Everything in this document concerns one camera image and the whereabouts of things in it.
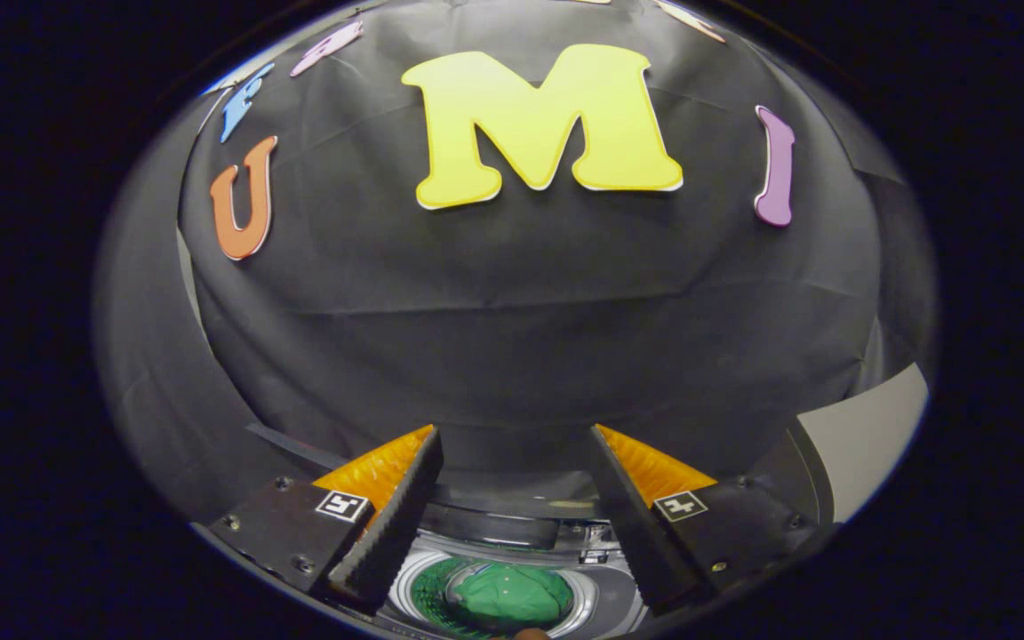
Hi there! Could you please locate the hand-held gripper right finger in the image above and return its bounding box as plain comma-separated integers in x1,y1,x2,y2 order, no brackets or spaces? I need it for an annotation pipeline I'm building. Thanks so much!
589,424,820,617

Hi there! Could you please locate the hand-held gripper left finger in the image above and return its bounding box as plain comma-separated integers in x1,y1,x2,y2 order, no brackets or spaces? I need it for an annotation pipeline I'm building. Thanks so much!
205,424,444,614

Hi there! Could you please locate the dark washing machine lid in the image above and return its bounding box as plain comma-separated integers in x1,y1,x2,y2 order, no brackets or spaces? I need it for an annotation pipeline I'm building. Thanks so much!
245,422,609,548

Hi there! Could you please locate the green polo shirt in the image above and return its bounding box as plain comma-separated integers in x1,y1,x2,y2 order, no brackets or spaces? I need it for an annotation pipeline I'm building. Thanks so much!
448,562,577,630

